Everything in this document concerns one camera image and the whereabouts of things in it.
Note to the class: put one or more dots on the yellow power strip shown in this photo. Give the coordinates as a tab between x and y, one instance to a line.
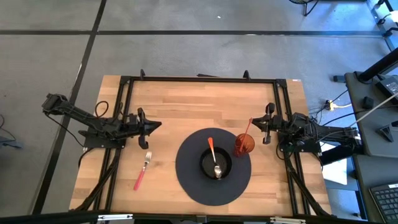
331	105

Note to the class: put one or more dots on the dark round woven placemat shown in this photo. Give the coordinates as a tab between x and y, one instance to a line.
192	186

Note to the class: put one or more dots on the black desk beam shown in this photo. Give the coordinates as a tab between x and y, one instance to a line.
342	154

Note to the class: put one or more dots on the white paper sheet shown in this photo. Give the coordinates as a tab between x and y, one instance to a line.
335	171

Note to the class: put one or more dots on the grey desk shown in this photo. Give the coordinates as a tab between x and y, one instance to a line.
363	130
363	193

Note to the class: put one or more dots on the black frame hook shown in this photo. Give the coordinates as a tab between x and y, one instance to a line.
247	74
142	74

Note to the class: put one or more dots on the silver metal bracket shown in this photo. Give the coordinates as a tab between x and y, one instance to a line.
115	217
287	220

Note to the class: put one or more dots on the black pole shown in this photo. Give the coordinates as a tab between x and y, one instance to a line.
379	65

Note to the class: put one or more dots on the black bowl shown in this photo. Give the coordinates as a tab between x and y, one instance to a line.
224	161

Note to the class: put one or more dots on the orange drinking straw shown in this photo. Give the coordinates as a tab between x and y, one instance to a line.
248	124

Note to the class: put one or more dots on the black power adapter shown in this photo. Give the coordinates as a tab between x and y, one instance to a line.
387	85

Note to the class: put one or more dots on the orange faceted plastic tumbler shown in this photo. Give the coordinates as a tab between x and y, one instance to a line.
247	146

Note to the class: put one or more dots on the black keyboard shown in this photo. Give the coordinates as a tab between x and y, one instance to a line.
385	202

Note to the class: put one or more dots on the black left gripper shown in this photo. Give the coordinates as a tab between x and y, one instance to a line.
136	127

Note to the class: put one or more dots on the black triangular stand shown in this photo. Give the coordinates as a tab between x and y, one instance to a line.
385	132

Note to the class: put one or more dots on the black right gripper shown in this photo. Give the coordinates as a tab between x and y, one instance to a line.
274	124

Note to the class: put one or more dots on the small black device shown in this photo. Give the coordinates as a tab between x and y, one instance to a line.
367	102

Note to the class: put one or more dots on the black aluminium table frame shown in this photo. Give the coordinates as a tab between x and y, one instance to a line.
202	79

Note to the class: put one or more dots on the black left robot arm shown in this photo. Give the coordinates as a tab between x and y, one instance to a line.
74	112

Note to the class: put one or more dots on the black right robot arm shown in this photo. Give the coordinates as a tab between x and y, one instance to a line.
311	130

